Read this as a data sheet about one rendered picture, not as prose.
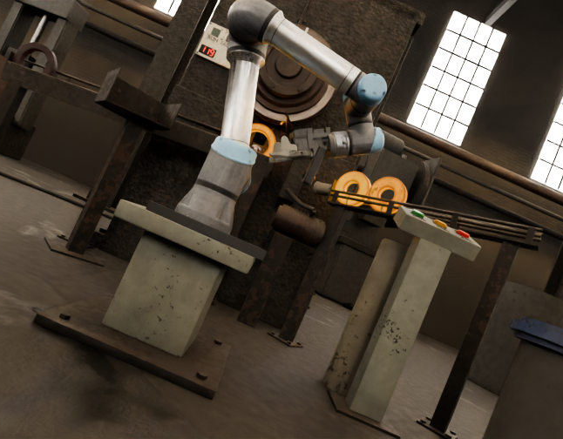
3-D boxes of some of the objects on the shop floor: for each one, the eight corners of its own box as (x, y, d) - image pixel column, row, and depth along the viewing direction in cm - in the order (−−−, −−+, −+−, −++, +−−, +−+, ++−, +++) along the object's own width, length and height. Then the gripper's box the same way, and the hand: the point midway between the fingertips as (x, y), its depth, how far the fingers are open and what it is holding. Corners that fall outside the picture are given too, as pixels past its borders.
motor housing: (231, 313, 191) (281, 203, 194) (277, 333, 191) (325, 223, 195) (229, 318, 178) (281, 200, 181) (278, 340, 178) (329, 221, 182)
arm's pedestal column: (212, 401, 88) (263, 283, 90) (32, 321, 88) (87, 205, 90) (228, 352, 128) (264, 272, 130) (105, 298, 128) (142, 218, 130)
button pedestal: (319, 388, 133) (396, 205, 137) (390, 419, 133) (465, 236, 138) (327, 408, 117) (415, 200, 121) (408, 443, 117) (491, 235, 122)
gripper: (320, 133, 136) (258, 139, 133) (339, 121, 117) (267, 129, 114) (323, 160, 137) (261, 167, 134) (342, 153, 117) (271, 161, 114)
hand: (265, 159), depth 124 cm, fingers open, 14 cm apart
